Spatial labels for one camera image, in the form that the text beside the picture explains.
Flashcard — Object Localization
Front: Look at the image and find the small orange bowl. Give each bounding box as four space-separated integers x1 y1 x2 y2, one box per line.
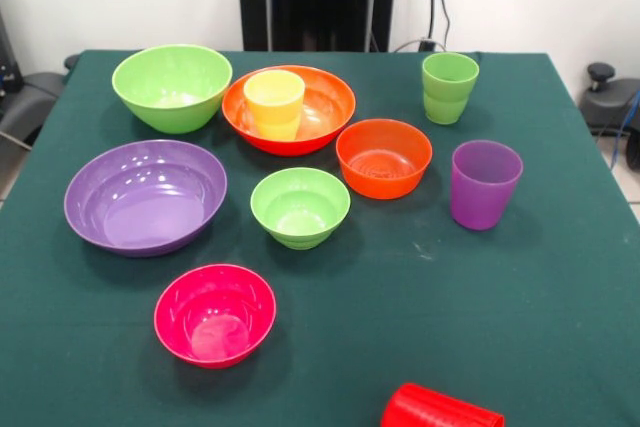
335 118 434 201

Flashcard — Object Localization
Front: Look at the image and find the yellow cup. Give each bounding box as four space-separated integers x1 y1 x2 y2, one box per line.
242 69 307 143

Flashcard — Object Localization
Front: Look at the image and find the red cup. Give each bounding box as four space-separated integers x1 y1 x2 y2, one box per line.
380 382 505 427

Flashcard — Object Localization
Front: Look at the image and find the small green bowl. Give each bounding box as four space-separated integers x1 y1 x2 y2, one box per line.
249 166 352 251

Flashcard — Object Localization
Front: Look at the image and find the large orange-red bowl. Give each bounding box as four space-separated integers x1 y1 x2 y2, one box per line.
221 64 358 157

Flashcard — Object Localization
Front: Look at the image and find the green cup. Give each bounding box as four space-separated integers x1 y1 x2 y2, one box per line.
421 52 481 126

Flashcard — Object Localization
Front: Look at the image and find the purple cup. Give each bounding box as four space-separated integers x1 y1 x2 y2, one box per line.
450 139 524 232

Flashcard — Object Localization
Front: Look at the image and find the pink bowl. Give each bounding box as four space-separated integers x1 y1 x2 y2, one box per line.
153 263 278 370

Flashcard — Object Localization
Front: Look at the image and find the large green bowl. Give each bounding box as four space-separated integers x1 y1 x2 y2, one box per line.
111 43 234 136

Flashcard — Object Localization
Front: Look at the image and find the large purple bowl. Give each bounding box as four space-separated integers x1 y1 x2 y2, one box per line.
63 139 229 259

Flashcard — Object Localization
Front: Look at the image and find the dark green tablecloth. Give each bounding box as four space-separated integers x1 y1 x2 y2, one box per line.
0 49 640 427

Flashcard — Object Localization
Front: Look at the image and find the black pedestal leg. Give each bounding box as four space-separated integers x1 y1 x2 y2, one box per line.
578 62 640 137
0 53 81 148

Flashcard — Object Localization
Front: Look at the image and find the blue cable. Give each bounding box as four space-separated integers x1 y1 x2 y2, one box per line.
610 90 640 168

